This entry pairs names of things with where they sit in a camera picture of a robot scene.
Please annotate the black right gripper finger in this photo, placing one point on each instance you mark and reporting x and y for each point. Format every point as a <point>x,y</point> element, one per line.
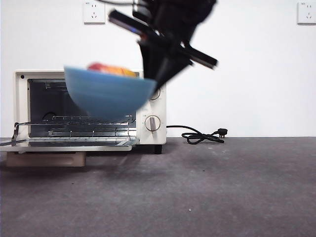
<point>172,69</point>
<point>150,59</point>

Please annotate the red yellow apple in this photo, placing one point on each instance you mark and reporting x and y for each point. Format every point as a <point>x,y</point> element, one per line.
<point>111,70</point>

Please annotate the blue bowl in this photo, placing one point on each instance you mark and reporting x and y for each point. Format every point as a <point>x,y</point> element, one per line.
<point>106,96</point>

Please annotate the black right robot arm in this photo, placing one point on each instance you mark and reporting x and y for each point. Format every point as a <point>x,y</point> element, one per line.
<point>182,17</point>

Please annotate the beige oven knob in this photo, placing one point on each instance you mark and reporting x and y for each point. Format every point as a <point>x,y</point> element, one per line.
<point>157,93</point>
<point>152,123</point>

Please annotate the cream Toshiba toaster oven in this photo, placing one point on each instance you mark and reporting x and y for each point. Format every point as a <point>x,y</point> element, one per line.
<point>21,103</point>

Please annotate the white wall socket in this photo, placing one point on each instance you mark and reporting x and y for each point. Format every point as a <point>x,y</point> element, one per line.
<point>94,12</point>
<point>307,12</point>

